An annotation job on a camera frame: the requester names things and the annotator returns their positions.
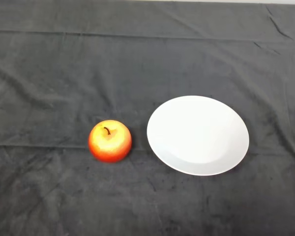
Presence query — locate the red yellow apple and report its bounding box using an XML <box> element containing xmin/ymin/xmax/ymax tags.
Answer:
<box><xmin>88</xmin><ymin>119</ymin><xmax>133</xmax><ymax>163</ymax></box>

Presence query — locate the white round plate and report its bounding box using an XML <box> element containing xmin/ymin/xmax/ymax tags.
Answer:
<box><xmin>147</xmin><ymin>95</ymin><xmax>250</xmax><ymax>177</ymax></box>

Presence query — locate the dark grey cloth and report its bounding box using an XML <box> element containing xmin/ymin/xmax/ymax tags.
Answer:
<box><xmin>0</xmin><ymin>0</ymin><xmax>295</xmax><ymax>236</ymax></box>

